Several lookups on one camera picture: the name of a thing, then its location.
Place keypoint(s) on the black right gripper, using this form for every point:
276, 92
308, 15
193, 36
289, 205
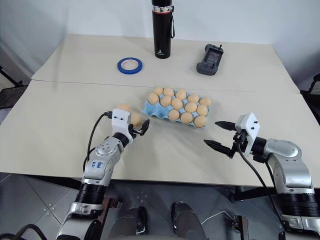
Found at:
238, 142

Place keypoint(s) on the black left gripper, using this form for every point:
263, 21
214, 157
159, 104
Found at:
134, 132

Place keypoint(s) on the beige egg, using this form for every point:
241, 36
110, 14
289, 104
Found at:
180, 94
168, 92
165, 101
205, 101
177, 103
153, 98
202, 110
190, 107
174, 114
137, 118
200, 121
158, 90
193, 98
124, 107
186, 118

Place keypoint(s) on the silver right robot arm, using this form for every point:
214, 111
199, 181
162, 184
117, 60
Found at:
287, 160

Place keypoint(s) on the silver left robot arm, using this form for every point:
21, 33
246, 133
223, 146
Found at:
100, 160

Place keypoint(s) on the blue egg carton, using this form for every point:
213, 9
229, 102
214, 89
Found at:
156, 111

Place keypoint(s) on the blue tape roll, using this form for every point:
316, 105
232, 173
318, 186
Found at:
122, 68

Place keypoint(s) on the grey handheld controller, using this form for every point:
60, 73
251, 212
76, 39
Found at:
208, 60

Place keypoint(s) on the dark rounded shape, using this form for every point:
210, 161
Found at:
186, 222
130, 225

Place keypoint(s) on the black chair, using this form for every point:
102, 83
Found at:
312, 100
11, 96

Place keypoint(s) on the black thermos bottle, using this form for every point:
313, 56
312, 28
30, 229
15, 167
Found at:
162, 32

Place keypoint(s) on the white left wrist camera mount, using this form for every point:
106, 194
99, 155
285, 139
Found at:
121, 120

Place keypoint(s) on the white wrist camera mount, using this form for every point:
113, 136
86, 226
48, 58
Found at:
121, 120
250, 127

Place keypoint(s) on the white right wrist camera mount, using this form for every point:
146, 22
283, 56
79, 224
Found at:
250, 127

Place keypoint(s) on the black table frame bar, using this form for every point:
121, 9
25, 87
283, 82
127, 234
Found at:
250, 193

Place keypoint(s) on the brown metal bracket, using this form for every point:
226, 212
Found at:
110, 205

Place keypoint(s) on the black metal bracket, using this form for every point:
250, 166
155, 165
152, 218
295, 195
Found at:
241, 227

